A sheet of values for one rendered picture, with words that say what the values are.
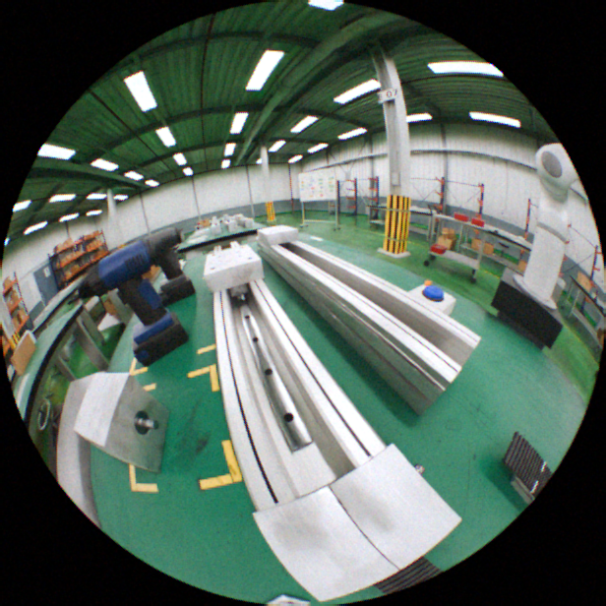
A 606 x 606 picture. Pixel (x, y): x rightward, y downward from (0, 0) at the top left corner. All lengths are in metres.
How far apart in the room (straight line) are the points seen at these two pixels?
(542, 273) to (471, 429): 0.47
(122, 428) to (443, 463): 0.35
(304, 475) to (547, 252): 0.67
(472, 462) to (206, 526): 0.31
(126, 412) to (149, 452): 0.06
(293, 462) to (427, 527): 0.12
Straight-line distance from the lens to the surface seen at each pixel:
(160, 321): 0.38
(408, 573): 0.24
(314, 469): 0.18
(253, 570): 0.26
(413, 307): 0.28
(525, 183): 7.96
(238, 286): 0.36
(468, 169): 8.18
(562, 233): 0.66
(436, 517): 0.15
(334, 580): 0.15
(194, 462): 0.27
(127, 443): 0.26
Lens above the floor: 1.00
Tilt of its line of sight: 33 degrees down
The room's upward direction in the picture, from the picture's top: 5 degrees counter-clockwise
